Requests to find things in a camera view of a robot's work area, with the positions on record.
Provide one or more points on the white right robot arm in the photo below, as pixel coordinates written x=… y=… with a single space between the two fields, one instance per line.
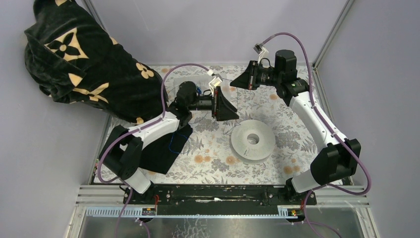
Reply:
x=337 y=154

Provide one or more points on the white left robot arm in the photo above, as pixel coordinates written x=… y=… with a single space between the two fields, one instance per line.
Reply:
x=122 y=151

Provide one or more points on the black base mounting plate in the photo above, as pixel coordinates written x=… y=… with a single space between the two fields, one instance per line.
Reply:
x=216 y=199

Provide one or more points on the white perforated spool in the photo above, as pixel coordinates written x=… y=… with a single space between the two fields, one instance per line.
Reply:
x=252 y=141

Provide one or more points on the aluminium frame rails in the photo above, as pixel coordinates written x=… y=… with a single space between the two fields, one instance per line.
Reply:
x=107 y=201

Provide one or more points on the black patterned plush blanket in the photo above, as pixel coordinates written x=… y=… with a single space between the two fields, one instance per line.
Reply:
x=74 y=60

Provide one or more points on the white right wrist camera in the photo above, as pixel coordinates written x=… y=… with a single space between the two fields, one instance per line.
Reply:
x=262 y=52

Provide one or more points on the black folded cloth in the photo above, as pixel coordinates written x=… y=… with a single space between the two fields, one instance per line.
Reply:
x=160 y=155

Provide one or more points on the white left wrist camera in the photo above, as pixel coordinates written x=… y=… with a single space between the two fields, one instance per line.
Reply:
x=215 y=82

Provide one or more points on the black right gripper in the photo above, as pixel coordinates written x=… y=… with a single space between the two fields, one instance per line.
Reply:
x=248 y=79

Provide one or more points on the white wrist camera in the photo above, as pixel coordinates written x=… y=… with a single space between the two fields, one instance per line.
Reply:
x=262 y=52
x=215 y=82

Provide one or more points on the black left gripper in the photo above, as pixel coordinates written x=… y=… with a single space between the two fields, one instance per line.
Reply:
x=224 y=110

